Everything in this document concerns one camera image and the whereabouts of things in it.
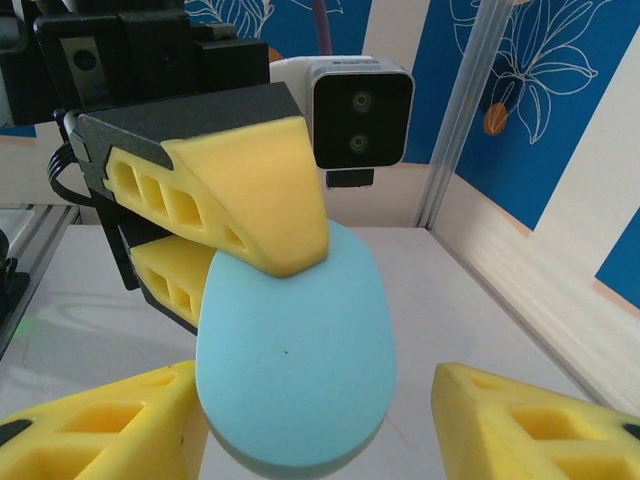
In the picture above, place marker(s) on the aluminium frame post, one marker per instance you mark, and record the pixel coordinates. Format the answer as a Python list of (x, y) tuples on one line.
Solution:
[(451, 125)]

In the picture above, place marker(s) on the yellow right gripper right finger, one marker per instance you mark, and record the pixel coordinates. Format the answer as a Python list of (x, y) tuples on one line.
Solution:
[(470, 425)]

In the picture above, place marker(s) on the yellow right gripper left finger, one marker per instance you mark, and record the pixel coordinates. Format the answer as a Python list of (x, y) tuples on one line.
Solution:
[(165, 440)]

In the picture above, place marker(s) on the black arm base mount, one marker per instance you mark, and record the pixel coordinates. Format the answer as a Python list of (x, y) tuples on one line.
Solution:
[(12, 280)]

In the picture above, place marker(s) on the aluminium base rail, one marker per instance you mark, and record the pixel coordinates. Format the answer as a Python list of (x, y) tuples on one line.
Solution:
[(35, 250)]

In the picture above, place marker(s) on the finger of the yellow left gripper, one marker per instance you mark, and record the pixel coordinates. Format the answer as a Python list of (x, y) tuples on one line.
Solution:
[(165, 280), (250, 175)]

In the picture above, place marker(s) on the light blue earbud case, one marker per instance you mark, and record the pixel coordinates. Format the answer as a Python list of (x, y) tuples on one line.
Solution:
[(295, 350)]

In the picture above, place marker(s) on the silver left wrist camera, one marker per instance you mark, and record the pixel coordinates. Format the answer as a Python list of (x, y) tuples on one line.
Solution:
[(360, 120)]

